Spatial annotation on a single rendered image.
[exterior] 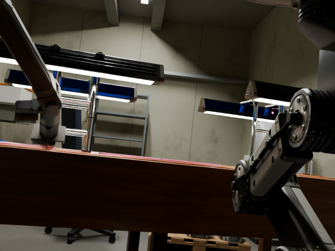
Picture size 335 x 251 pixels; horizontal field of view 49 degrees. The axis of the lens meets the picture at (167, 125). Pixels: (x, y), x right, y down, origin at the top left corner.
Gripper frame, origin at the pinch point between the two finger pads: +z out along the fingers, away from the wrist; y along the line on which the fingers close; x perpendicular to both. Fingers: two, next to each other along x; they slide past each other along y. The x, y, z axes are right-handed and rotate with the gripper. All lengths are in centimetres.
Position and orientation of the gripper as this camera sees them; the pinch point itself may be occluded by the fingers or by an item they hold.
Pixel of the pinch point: (47, 150)
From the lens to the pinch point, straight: 130.5
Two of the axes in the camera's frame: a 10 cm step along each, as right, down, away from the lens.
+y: -9.6, -1.1, -2.5
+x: 0.9, 7.2, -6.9
